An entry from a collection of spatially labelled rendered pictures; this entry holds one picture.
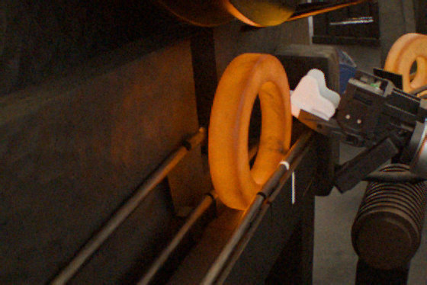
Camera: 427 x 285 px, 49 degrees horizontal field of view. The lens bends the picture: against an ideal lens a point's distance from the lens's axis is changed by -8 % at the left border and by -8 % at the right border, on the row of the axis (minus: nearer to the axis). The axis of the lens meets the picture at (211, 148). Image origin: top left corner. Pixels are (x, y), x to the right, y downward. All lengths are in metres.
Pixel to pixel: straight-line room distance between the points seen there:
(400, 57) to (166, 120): 0.58
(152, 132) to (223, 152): 0.07
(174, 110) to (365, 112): 0.25
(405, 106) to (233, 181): 0.27
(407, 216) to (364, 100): 0.30
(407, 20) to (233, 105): 2.80
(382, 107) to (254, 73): 0.19
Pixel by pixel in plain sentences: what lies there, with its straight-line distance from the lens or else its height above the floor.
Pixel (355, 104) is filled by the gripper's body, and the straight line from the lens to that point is 0.65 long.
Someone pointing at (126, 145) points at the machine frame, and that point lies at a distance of 0.47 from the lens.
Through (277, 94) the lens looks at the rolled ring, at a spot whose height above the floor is 0.78.
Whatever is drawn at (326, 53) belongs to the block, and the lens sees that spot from 0.77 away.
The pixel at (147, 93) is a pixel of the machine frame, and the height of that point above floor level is 0.83.
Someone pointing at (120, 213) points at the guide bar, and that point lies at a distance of 0.46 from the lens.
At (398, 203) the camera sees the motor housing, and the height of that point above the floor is 0.53.
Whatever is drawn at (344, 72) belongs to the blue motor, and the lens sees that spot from 2.64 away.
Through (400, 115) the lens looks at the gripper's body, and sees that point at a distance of 0.66.
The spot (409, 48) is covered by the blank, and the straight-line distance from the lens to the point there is 1.01.
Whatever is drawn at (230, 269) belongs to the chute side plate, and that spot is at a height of 0.69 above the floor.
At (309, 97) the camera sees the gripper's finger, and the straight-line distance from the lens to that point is 0.67.
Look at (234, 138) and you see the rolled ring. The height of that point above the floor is 0.78.
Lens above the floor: 0.97
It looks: 23 degrees down
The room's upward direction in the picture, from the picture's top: 5 degrees counter-clockwise
